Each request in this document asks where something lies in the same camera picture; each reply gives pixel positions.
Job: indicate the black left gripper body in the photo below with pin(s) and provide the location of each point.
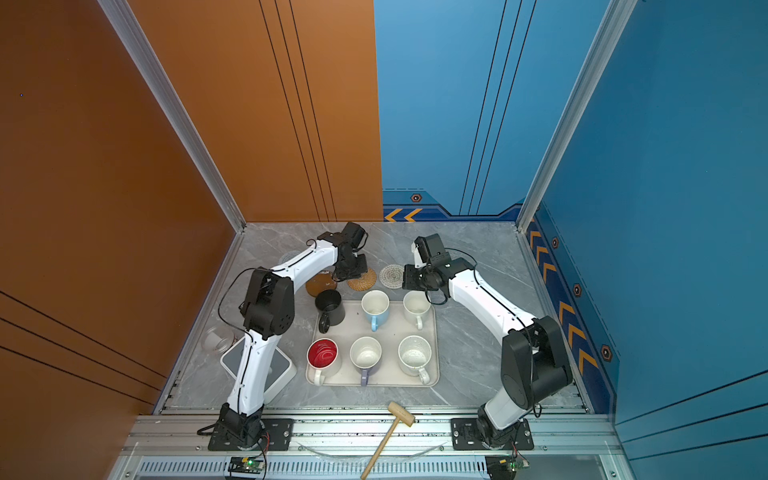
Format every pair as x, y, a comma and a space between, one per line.
355, 267

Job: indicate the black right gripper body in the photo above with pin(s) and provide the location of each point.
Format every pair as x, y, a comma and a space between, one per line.
417, 279

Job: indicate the tan woven rattan coaster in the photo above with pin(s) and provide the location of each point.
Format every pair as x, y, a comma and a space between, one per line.
365, 282

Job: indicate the glossy brown round coaster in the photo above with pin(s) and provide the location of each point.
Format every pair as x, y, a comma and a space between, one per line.
319, 283

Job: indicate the black mug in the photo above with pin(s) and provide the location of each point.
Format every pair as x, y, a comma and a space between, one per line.
331, 310

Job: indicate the white woven round coaster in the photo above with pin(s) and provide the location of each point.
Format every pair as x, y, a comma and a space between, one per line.
392, 276

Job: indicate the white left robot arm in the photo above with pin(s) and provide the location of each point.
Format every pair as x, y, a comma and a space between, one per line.
268, 311

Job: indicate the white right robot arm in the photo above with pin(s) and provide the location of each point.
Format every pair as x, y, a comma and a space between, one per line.
535, 362

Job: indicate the clear glass cup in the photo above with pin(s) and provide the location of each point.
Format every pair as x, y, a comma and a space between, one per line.
218, 339

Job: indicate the white mug back right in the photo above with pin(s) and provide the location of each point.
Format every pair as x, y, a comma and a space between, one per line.
416, 307

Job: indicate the light blue mug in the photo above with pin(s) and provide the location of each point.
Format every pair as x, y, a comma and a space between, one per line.
375, 305

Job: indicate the beige serving tray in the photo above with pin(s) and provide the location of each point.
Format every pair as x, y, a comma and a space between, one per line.
397, 327

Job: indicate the large white mug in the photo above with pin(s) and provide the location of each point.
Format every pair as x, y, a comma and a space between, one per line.
415, 353

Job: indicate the red inside white mug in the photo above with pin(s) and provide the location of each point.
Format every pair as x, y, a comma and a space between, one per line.
323, 361

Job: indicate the wooden mallet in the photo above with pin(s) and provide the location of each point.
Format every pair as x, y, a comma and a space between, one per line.
401, 416

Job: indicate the right green circuit board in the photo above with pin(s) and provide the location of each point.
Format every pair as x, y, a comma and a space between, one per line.
503, 467

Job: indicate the green circuit board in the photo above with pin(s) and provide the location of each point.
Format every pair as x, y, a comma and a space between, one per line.
248, 467
503, 467

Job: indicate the left green circuit board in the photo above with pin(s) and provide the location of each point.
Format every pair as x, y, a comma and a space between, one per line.
248, 467

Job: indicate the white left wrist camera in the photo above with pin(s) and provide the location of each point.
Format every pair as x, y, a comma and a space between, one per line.
355, 235

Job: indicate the white mug purple handle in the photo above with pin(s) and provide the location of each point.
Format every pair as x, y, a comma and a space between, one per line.
365, 354

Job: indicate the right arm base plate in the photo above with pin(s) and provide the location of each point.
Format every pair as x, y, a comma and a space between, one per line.
465, 433

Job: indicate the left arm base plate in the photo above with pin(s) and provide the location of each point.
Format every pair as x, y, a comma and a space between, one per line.
275, 434

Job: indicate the aluminium front rail frame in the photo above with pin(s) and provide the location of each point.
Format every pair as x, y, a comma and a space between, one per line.
336, 443

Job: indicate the aluminium corner post right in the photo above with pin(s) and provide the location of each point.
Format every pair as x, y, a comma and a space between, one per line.
608, 34

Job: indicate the aluminium corner post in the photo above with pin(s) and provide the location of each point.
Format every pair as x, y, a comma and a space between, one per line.
608, 34
129, 31

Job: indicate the aluminium corner post left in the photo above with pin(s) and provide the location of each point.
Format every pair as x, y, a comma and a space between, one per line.
129, 31

